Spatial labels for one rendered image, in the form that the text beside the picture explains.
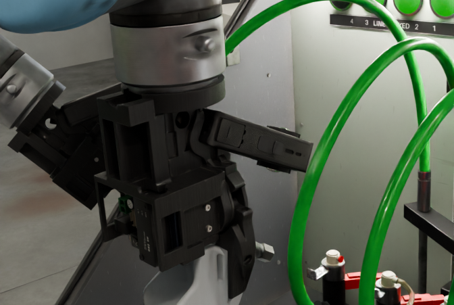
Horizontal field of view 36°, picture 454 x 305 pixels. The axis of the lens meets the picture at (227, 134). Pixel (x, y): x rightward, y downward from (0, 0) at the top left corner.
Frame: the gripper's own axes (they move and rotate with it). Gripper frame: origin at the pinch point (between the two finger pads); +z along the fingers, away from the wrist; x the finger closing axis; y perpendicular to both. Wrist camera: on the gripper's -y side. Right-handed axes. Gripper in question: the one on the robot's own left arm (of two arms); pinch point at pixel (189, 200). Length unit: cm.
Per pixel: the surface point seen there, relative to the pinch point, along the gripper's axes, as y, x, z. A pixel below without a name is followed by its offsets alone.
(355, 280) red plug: -4.7, -0.5, 22.7
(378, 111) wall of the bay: -28.3, -23.5, 20.5
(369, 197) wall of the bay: -17.7, -28.5, 30.3
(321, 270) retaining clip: -3.1, 0.0, 18.2
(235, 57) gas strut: -21.3, -29.5, -1.6
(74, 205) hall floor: 50, -315, 24
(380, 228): -8.9, 22.5, 9.8
